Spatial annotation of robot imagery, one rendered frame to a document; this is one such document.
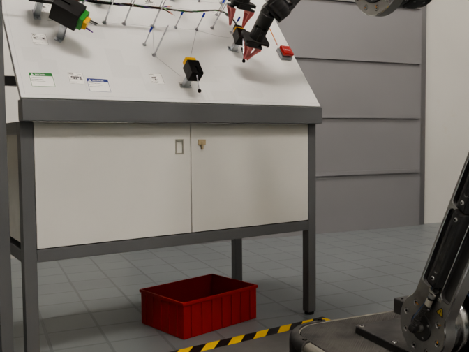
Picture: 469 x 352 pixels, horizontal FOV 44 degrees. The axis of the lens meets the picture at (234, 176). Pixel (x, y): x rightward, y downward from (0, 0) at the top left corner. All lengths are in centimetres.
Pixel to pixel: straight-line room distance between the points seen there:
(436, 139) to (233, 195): 332
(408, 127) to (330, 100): 79
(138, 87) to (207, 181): 42
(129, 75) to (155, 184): 39
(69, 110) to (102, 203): 33
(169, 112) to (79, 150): 33
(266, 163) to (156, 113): 52
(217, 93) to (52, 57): 59
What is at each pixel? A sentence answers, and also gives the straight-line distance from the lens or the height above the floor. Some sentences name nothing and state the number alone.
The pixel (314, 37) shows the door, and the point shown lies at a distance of 456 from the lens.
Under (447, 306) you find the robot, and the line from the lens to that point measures 127.
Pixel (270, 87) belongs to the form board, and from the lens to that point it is 232.
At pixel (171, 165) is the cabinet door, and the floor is 65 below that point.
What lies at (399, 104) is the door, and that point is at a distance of 497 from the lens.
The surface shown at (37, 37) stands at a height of 108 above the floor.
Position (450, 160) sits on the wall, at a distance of 541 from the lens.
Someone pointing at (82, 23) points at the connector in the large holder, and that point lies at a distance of 197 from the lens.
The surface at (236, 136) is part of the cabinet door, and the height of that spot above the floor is 75.
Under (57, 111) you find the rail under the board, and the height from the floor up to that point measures 83.
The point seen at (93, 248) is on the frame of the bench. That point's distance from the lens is 197.
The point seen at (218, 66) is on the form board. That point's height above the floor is 102.
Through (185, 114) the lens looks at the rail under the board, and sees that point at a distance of 203.
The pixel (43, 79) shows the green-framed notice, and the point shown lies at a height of 93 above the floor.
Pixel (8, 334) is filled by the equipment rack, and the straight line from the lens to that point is 191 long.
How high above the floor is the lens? 74
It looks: 4 degrees down
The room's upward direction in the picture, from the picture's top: 1 degrees counter-clockwise
